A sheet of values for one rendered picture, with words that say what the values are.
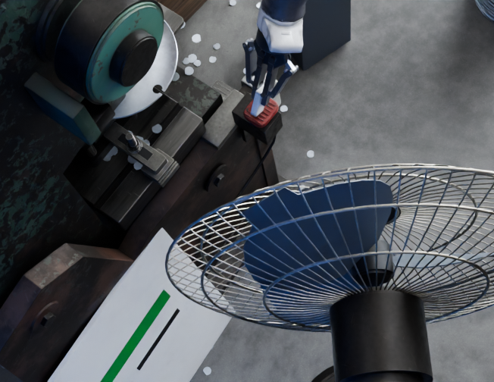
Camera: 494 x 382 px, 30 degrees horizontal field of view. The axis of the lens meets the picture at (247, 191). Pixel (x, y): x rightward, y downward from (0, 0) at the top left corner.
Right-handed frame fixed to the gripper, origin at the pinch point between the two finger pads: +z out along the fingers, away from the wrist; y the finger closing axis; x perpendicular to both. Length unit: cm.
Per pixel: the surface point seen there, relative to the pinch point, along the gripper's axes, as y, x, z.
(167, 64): 22.1, 3.9, 1.8
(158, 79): 21.4, 7.7, 3.5
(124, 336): 2, 36, 55
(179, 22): 26.5, -5.1, -2.2
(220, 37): 52, -66, 55
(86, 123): 3, 52, -29
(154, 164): 10.7, 20.4, 12.5
